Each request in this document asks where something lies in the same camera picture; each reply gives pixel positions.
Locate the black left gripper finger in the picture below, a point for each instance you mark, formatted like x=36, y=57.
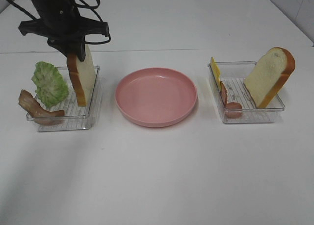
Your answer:
x=61, y=46
x=79, y=48

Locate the right clear plastic tray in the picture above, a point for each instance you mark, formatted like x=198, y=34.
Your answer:
x=232, y=74

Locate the bacon strip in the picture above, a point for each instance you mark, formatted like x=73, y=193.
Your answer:
x=229, y=103
x=34, y=109

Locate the green lettuce leaf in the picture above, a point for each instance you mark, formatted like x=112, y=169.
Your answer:
x=51, y=88

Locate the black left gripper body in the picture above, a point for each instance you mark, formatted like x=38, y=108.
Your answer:
x=64, y=24

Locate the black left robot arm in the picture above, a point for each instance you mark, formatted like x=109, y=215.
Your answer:
x=85, y=4

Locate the left clear plastic tray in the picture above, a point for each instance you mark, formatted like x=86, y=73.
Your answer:
x=75, y=117

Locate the pink round plate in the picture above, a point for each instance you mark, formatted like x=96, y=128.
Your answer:
x=156, y=97

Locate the yellow cheese slice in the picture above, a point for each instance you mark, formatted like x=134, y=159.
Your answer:
x=216, y=72

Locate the clear plastic tray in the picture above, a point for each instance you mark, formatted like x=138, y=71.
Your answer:
x=232, y=74
x=75, y=117

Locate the bread slice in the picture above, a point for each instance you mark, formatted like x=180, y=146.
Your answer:
x=269, y=75
x=82, y=75

